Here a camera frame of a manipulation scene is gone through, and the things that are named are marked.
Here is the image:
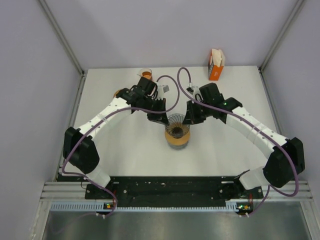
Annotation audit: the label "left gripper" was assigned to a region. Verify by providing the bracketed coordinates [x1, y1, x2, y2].
[141, 97, 169, 127]

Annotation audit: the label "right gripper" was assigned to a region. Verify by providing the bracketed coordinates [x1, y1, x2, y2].
[183, 99, 213, 126]

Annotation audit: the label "grey ribbed glass dripper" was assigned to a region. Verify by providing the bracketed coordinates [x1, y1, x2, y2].
[165, 113, 190, 139]

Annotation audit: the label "wooden ring with hole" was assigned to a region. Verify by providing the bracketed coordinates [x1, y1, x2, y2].
[164, 129, 191, 148]

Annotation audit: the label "grey glass server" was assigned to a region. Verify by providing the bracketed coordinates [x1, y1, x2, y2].
[168, 143, 188, 150]

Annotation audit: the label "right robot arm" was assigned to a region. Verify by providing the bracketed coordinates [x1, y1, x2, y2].
[183, 83, 305, 198]

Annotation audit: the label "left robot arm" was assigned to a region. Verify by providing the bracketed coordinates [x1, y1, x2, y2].
[62, 77, 169, 199]

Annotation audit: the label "orange filter box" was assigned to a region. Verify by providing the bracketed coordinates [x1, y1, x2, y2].
[208, 50, 226, 81]

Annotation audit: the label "paper coffee filters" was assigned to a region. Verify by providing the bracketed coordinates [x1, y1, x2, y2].
[211, 48, 224, 67]

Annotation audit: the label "orange glass beaker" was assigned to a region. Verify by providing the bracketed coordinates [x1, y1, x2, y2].
[137, 68, 153, 81]

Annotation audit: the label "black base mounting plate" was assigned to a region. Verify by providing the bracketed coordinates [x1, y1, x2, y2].
[85, 176, 264, 208]

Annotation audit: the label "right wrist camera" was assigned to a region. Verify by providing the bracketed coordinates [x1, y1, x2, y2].
[186, 85, 201, 98]

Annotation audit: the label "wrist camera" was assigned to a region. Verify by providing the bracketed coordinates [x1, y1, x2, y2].
[154, 83, 170, 100]
[186, 85, 201, 98]

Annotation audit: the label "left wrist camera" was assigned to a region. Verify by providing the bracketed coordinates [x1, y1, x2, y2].
[154, 83, 170, 100]

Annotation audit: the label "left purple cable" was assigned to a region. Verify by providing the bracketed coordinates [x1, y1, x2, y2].
[61, 74, 181, 220]

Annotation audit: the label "purple cable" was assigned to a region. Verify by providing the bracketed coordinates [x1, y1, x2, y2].
[61, 74, 181, 220]
[176, 66, 301, 218]

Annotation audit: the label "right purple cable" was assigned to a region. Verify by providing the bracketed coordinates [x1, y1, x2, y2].
[176, 66, 301, 218]

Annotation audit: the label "slotted cable duct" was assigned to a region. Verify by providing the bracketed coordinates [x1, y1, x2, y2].
[50, 201, 253, 213]

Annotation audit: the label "right aluminium corner post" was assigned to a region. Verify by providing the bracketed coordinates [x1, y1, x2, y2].
[258, 0, 306, 74]

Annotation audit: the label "aluminium corner post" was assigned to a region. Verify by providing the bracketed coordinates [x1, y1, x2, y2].
[36, 0, 85, 76]
[258, 0, 306, 74]

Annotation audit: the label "left aluminium corner post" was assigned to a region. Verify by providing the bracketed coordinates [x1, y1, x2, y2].
[36, 0, 85, 76]

